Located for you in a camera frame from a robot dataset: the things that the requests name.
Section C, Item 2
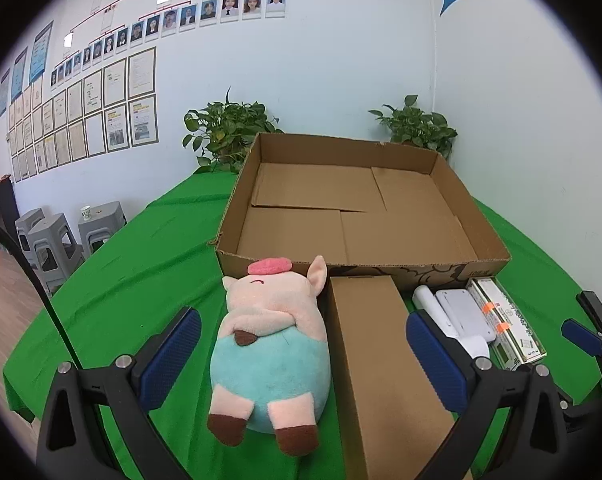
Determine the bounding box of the long brown cardboard carton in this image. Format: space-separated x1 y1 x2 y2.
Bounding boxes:
326 275 474 480

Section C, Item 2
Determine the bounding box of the small green potted plant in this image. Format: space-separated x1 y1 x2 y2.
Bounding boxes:
368 95 459 161

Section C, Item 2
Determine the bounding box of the black cable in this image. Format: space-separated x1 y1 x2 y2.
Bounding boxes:
0 212 82 372

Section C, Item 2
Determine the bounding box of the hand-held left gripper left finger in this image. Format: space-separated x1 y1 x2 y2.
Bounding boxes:
36 306 202 480

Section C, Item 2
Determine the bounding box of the dark cabinet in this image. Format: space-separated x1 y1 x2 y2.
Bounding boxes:
0 177 19 241

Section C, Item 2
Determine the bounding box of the large cardboard box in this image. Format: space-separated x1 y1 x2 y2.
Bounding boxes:
210 132 512 293

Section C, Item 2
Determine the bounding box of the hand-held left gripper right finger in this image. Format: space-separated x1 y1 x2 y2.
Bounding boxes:
406 310 576 480

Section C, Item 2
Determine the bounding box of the wall of framed certificates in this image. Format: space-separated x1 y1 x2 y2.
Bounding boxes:
6 46 159 183

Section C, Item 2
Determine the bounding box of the bushy green potted plant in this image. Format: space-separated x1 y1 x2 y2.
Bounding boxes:
182 87 285 175

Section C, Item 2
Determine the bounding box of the pink and teal plush pig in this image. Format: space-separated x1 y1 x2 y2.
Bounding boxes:
207 255 330 457

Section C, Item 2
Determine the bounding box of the row of portrait photos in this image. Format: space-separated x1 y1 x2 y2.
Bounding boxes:
50 0 288 86

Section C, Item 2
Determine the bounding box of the flat white box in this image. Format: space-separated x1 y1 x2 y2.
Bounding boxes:
435 287 496 343

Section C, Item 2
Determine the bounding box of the white hair dryer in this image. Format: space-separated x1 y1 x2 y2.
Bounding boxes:
412 285 492 361

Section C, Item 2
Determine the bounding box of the grey plastic stool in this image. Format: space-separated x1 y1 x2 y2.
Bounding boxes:
27 213 84 296
77 201 128 256
15 207 46 261

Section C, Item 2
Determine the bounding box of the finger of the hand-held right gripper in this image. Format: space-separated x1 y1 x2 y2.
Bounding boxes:
561 318 602 361
576 290 602 342

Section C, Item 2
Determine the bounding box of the green tablecloth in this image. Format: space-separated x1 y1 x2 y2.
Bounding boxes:
2 167 602 480

